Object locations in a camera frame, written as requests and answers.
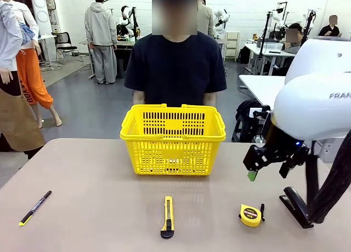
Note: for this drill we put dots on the tall white standing appliance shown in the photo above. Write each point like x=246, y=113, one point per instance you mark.
x=41, y=5

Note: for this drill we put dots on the black and white humanoid robot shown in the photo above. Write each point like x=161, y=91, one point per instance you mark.
x=125, y=12

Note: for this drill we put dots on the black tripod pole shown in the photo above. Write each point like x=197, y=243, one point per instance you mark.
x=264, y=35
x=309, y=23

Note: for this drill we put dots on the person in beige shirt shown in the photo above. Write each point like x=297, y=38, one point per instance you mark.
x=205, y=19

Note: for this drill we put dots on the yellow plastic shopping basket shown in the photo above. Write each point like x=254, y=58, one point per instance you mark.
x=172, y=138

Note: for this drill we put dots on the white drawer cabinet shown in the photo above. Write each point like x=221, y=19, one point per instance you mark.
x=232, y=43

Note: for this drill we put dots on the yellow utility knife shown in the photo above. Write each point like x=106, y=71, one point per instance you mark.
x=167, y=216

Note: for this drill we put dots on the person in dark t-shirt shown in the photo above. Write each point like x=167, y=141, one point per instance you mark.
x=175, y=65

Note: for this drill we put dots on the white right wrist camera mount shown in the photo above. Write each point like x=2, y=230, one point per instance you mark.
x=259, y=113

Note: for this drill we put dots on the large white table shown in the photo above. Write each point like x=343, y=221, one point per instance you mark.
x=257, y=87

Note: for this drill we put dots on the yellow tape measure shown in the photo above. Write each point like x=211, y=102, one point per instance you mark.
x=249, y=216

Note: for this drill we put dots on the white background desk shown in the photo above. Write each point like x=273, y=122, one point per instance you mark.
x=263, y=50

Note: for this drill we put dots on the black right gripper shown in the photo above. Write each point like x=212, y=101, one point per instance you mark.
x=285, y=149

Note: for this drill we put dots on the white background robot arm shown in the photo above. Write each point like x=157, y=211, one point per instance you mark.
x=275, y=15

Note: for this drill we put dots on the black stapler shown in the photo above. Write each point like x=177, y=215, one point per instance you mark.
x=292, y=195

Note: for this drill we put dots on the black office chair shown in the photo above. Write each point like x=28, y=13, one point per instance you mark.
x=61, y=38

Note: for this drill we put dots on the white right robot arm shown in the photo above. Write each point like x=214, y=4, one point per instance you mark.
x=315, y=104

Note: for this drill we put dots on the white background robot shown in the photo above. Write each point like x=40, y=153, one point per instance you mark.
x=223, y=16

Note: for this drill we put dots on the person in grey hoodie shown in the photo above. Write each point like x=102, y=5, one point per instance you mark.
x=100, y=22

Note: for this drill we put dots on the black pen with yellow cap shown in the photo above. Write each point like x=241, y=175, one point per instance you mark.
x=35, y=207

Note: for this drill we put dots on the seated person in grey top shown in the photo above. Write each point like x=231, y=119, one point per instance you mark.
x=293, y=48

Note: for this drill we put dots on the seated person in black top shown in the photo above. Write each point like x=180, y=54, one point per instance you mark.
x=329, y=30

